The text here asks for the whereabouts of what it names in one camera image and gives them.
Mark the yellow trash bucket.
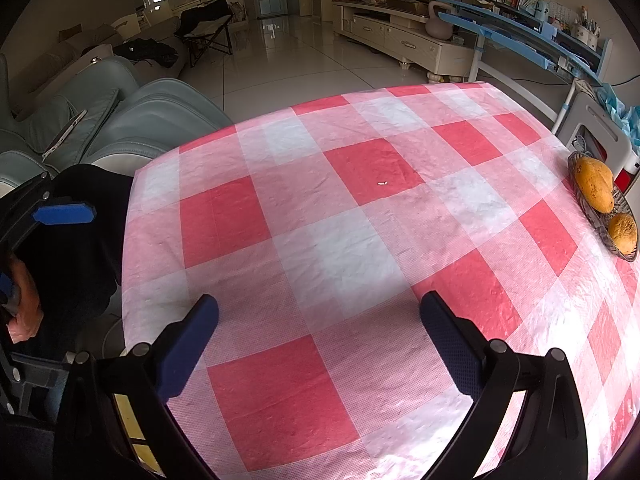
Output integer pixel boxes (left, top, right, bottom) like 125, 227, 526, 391
114, 393, 166, 479

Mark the person's left hand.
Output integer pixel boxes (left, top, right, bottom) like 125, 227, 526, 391
8, 257, 43, 344

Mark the light blue sofa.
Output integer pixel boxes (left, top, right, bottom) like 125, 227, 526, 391
1, 56, 232, 195

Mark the red white checkered tablecloth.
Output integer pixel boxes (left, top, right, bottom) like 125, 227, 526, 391
122, 84, 639, 479

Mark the yellow mango right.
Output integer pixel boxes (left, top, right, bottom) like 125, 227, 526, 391
608, 212, 638, 256

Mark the black folding chair far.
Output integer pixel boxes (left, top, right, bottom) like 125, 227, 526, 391
176, 0, 233, 67

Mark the white plastic stool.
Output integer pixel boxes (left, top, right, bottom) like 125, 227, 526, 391
556, 92, 639, 193

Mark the light blue plastic bag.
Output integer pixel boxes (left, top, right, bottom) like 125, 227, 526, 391
596, 84, 640, 155

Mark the blue children's study desk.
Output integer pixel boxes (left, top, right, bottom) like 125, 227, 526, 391
430, 0, 613, 132

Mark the pale kettlebell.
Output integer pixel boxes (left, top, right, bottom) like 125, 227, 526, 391
425, 0, 454, 41

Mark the cream tv cabinet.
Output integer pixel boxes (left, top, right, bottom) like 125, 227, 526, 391
333, 1, 473, 79

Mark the white pen cup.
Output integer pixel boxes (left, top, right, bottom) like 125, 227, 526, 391
570, 6, 600, 51

